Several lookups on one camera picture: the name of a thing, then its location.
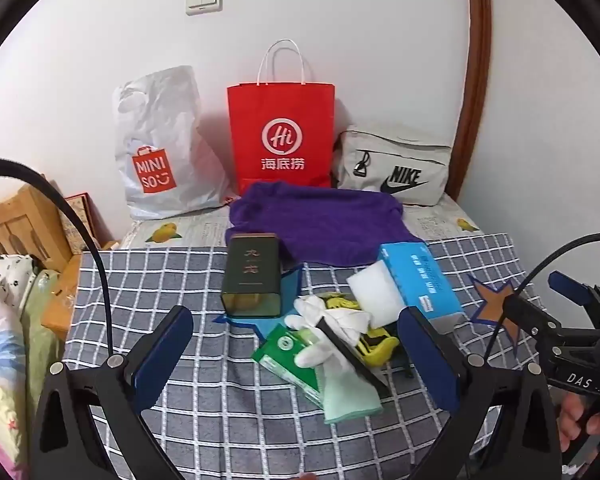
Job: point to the fruit print bed sheet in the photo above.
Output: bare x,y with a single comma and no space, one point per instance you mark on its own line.
195,230

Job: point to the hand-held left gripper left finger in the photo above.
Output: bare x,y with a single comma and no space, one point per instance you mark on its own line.
167,345

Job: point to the wooden furniture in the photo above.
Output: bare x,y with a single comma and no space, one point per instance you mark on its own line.
25,220

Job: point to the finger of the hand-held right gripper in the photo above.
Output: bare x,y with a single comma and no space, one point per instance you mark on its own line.
525,315
567,285

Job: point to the light green cloth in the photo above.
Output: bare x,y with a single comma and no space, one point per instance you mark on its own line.
345,395

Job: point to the blue tissue box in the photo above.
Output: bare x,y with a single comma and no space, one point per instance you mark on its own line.
420,280

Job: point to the floral quilt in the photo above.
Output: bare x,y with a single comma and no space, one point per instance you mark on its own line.
0,335

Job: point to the dark green tin box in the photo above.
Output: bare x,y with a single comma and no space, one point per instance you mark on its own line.
252,275

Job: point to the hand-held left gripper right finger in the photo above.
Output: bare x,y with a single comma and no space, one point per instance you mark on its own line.
430,360

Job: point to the framed patterned board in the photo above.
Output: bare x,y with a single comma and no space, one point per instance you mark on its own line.
82,215

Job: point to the purple towel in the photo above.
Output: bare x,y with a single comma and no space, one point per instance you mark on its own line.
325,220

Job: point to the grey canvas bag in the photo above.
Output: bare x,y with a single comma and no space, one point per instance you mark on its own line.
395,165

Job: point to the blue star mat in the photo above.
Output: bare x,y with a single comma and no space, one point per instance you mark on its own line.
294,285

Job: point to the red paper shopping bag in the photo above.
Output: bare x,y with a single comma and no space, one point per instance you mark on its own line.
280,135

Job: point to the green tissue packet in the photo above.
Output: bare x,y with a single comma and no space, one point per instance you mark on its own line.
280,355

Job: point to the white plastic shopping bag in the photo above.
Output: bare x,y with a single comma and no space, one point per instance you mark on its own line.
165,145

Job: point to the white glove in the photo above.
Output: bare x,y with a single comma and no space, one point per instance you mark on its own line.
310,320

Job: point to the white sponge block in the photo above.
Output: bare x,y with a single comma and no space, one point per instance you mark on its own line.
375,295

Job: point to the grey checked blanket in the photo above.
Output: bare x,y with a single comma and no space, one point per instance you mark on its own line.
230,410

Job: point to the wooden door frame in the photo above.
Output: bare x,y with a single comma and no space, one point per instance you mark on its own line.
477,60

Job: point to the person's right hand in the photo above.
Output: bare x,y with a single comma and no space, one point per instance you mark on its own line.
572,417

